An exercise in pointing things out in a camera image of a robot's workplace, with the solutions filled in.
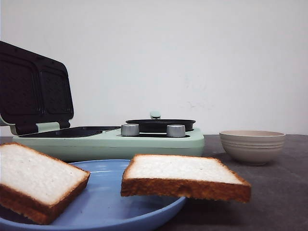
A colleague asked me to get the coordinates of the white bread slice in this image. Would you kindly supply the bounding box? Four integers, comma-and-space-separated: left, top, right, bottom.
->
120, 154, 251, 203
0, 142, 90, 225

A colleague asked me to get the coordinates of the beige ribbed bowl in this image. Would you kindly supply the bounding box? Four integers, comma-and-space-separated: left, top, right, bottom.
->
219, 130, 286, 165

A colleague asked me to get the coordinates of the breakfast maker lid with handle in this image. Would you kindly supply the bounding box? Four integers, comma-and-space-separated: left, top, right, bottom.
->
0, 41, 74, 135

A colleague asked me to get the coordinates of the mint green breakfast maker base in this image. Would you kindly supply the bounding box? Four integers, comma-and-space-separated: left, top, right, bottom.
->
13, 127, 205, 162

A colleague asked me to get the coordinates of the black round frying pan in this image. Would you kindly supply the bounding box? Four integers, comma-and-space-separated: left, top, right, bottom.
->
126, 111, 196, 133

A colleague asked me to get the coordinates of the right silver control knob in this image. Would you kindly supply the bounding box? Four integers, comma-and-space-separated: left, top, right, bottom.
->
167, 125, 186, 138

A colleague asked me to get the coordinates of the silver control knob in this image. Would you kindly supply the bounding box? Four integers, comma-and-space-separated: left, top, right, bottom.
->
167, 125, 186, 138
121, 124, 140, 136

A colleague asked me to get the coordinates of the left silver control knob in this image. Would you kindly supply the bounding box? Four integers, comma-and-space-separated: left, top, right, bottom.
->
121, 124, 140, 136

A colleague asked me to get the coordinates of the blue round plate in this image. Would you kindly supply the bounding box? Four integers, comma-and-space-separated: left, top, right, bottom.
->
0, 160, 186, 231

